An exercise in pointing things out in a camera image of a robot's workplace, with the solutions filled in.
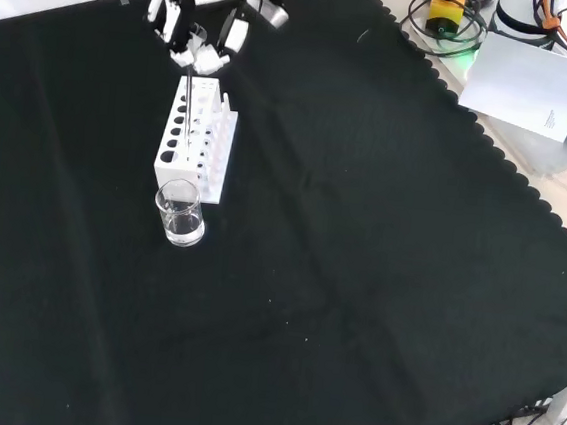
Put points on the clear glass rod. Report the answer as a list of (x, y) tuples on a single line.
[(188, 108)]

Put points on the white test tube rack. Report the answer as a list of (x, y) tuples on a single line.
[(168, 161)]

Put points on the clear cloth clip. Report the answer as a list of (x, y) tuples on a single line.
[(124, 0)]

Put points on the clear glass beaker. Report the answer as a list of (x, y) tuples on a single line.
[(180, 212)]

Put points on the yellow stop button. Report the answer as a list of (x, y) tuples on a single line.
[(446, 12)]

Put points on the black bench cloth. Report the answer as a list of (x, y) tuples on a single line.
[(312, 225)]

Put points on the pale board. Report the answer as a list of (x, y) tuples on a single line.
[(527, 85)]

